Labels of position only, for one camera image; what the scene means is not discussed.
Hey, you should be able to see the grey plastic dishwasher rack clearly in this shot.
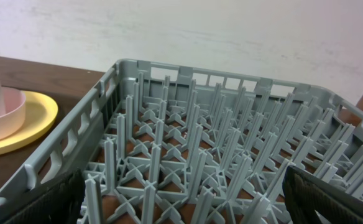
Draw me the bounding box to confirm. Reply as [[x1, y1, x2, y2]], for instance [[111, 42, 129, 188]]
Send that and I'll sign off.
[[0, 59, 363, 223]]

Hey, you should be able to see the pink bowl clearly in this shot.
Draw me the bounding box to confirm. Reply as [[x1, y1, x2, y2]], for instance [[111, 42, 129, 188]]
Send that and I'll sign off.
[[0, 87, 27, 140]]

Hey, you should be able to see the dark brown serving tray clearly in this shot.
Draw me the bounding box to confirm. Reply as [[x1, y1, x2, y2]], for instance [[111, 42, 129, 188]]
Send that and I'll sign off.
[[0, 102, 64, 206]]

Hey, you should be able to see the yellow plate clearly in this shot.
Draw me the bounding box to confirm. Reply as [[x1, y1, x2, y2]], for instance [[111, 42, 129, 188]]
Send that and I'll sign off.
[[0, 91, 58, 155]]

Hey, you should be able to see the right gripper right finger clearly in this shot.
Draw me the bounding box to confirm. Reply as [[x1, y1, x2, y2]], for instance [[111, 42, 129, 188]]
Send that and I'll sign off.
[[282, 166, 363, 223]]

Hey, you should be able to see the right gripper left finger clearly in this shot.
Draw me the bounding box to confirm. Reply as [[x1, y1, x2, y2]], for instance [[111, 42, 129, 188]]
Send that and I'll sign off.
[[2, 169, 85, 224]]

